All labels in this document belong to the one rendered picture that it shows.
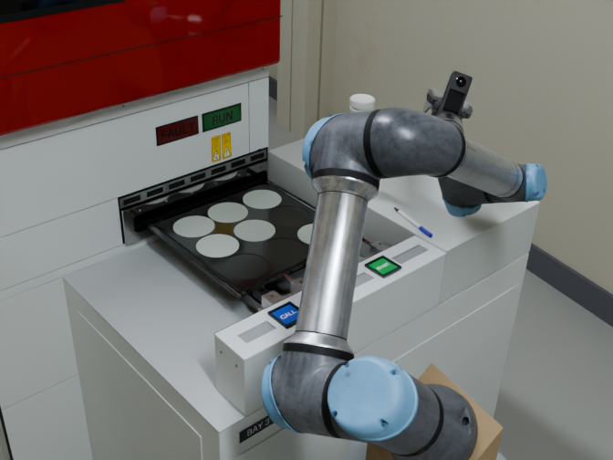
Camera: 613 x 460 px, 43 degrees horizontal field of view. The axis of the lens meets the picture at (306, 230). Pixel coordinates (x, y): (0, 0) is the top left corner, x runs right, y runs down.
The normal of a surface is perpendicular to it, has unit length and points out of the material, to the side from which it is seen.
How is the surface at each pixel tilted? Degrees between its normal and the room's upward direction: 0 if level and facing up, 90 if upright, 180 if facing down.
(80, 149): 90
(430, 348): 90
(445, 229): 0
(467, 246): 90
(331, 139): 51
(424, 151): 78
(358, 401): 40
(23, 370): 90
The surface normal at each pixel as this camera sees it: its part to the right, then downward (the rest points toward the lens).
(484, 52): -0.85, 0.26
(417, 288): 0.66, 0.41
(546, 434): 0.03, -0.85
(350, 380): -0.46, -0.44
